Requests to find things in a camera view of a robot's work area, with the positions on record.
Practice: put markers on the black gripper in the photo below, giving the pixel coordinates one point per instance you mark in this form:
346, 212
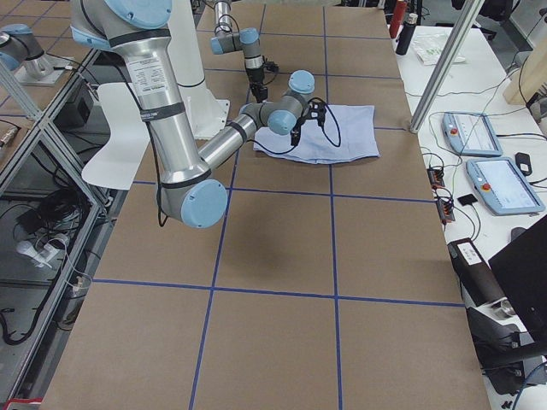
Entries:
297, 126
256, 78

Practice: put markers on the blue striped button shirt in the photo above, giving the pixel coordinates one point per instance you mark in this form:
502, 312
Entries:
348, 135

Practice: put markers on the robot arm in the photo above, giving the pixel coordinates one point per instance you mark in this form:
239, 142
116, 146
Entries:
138, 32
230, 38

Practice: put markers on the black water bottle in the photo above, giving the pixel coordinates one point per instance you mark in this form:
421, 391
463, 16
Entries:
405, 36

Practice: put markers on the white plastic chair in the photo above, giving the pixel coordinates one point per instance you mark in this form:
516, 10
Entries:
116, 164

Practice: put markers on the red bottle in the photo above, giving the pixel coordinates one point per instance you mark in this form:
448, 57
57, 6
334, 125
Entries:
397, 17

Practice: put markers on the upper teach pendant tablet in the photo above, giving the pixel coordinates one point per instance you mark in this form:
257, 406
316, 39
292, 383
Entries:
471, 134

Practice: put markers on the teach pendant tablet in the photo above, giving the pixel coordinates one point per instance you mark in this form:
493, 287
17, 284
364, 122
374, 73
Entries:
471, 134
502, 186

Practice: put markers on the lower teach pendant tablet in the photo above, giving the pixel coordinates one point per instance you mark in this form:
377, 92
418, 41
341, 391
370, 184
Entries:
502, 186

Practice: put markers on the black phone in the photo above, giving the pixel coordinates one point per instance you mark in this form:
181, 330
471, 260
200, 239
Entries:
523, 162

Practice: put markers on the black monitor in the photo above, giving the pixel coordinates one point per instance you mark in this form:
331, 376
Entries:
520, 270

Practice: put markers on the aluminium frame post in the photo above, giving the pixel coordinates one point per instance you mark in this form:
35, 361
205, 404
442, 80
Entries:
458, 34

